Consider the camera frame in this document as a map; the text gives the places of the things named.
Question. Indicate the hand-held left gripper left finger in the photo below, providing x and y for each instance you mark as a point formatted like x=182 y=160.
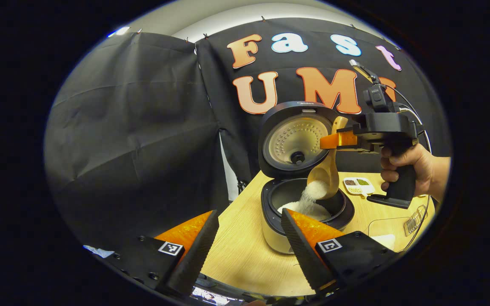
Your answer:
x=196 y=259

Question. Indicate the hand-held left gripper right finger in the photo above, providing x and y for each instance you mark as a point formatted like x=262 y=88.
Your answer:
x=302 y=255

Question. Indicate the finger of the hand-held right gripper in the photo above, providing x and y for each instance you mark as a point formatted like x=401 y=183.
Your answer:
x=338 y=140

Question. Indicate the wooden spoon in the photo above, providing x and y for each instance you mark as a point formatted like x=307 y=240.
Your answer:
x=328 y=170

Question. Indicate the spoonful of white rice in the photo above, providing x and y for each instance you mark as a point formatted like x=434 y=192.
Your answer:
x=311 y=199

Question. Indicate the black silver rice cooker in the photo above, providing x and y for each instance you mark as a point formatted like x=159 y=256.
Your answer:
x=270 y=127

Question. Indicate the divided white bean plate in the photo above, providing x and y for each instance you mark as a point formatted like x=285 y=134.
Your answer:
x=357 y=187

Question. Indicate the clear glass dish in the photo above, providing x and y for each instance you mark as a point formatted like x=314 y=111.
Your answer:
x=391 y=225

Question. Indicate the ceiling light panel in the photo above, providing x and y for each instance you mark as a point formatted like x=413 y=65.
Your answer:
x=119 y=31

